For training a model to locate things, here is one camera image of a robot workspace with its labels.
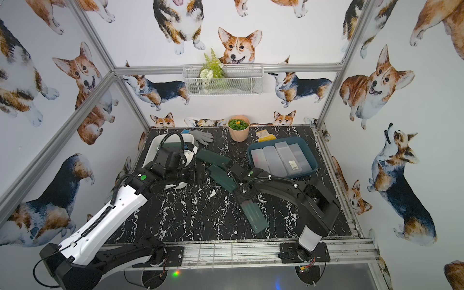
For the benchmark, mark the beige ribbed flower pot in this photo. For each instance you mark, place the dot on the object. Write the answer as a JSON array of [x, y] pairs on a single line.
[[239, 127]]

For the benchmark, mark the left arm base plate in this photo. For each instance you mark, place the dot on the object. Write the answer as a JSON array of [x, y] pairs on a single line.
[[170, 256]]

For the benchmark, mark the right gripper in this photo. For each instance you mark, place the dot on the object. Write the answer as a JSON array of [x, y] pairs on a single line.
[[239, 197]]

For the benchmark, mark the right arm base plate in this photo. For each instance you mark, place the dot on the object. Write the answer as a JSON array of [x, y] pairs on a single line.
[[295, 253]]

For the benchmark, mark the yellow knit glove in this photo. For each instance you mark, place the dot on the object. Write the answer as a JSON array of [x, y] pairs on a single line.
[[264, 135]]

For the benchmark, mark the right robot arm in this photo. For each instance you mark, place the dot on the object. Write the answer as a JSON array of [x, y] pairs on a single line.
[[317, 207]]

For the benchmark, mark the grey rubber glove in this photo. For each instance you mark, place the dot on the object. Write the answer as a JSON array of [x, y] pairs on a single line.
[[200, 137]]

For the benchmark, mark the green fern plant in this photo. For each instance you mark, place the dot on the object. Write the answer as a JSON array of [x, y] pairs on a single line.
[[212, 73]]

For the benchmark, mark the aluminium front rail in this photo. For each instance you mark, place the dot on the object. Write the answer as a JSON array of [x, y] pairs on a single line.
[[264, 253]]

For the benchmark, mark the clear case with red pen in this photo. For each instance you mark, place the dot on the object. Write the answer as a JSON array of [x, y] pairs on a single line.
[[259, 159]]

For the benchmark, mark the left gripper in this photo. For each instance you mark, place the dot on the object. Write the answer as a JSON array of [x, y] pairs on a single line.
[[197, 172]]

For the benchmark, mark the white wire wall basket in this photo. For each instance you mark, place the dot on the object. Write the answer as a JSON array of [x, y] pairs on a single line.
[[239, 80]]

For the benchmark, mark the green pencil case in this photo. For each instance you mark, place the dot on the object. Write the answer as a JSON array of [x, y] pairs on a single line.
[[174, 145], [221, 177], [254, 215], [212, 158]]

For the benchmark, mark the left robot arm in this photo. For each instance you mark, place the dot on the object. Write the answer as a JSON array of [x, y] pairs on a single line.
[[79, 262]]

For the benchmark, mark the white storage tray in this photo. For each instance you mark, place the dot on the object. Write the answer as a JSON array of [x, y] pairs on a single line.
[[153, 149]]

